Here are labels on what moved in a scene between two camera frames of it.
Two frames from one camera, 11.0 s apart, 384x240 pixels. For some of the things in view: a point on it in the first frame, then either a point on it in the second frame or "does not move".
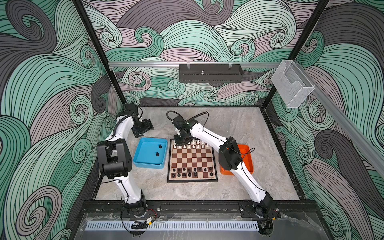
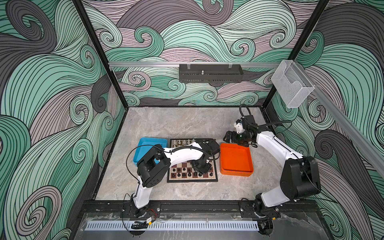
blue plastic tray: x=151 y=153 does not move
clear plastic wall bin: x=292 y=84 does not move
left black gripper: x=147 y=126 to x=209 y=166
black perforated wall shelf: x=210 y=73 does not move
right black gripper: x=178 y=142 to x=234 y=140
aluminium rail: x=195 y=64 does not move
